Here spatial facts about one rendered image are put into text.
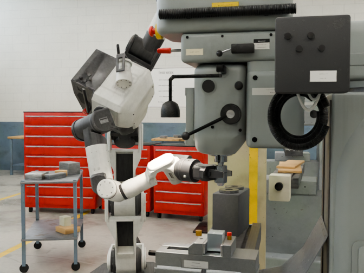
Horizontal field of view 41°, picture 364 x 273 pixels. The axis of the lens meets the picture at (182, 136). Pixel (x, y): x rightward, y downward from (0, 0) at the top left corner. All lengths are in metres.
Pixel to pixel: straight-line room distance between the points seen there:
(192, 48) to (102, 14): 10.14
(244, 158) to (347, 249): 1.98
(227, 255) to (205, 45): 0.71
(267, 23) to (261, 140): 0.38
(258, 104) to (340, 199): 0.40
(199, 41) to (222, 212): 0.84
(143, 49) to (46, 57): 10.10
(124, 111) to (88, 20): 9.90
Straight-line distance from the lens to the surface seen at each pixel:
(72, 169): 4.94
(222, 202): 2.17
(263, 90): 1.63
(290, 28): 1.39
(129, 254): 2.53
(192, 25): 1.67
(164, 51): 1.91
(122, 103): 2.02
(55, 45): 12.16
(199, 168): 1.78
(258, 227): 2.38
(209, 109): 1.67
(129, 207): 2.39
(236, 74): 1.66
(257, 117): 1.63
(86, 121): 1.98
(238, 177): 3.51
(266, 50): 1.64
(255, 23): 1.64
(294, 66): 1.38
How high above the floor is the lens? 1.46
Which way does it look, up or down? 3 degrees down
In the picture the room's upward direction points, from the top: straight up
